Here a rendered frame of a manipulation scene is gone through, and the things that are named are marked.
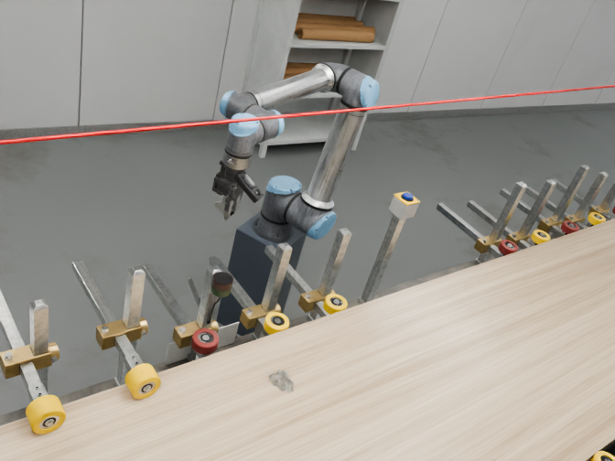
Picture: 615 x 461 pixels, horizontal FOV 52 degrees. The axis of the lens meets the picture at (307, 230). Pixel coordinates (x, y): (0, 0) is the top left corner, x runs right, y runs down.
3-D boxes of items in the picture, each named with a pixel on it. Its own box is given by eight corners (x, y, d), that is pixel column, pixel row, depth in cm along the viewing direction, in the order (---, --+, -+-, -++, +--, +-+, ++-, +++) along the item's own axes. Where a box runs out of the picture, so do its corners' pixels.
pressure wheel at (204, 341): (183, 357, 196) (188, 330, 190) (206, 348, 201) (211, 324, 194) (195, 375, 192) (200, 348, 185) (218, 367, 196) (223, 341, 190)
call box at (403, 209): (387, 210, 228) (393, 193, 224) (400, 208, 232) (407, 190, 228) (399, 222, 224) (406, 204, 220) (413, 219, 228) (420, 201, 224)
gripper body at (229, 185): (222, 184, 220) (228, 154, 213) (243, 194, 218) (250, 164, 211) (210, 192, 214) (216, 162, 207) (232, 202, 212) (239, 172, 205)
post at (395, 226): (357, 301, 253) (392, 210, 228) (366, 298, 256) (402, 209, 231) (363, 308, 251) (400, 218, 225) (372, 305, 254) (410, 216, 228)
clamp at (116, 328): (94, 337, 178) (95, 324, 175) (139, 324, 186) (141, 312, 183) (102, 352, 174) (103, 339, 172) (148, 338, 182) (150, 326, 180)
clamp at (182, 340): (172, 337, 198) (174, 326, 195) (210, 326, 206) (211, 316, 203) (179, 350, 195) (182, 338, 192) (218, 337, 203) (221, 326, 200)
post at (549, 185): (503, 259, 314) (546, 178, 287) (507, 257, 316) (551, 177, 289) (508, 263, 312) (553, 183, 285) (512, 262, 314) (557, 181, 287)
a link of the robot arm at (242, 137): (267, 121, 201) (246, 128, 194) (259, 155, 208) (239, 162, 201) (245, 108, 205) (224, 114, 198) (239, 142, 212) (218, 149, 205)
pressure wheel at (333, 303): (316, 328, 221) (324, 305, 214) (318, 313, 227) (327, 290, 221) (338, 334, 221) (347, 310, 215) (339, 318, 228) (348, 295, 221)
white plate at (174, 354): (164, 364, 204) (167, 342, 199) (233, 341, 220) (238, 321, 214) (165, 365, 204) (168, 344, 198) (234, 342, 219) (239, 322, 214)
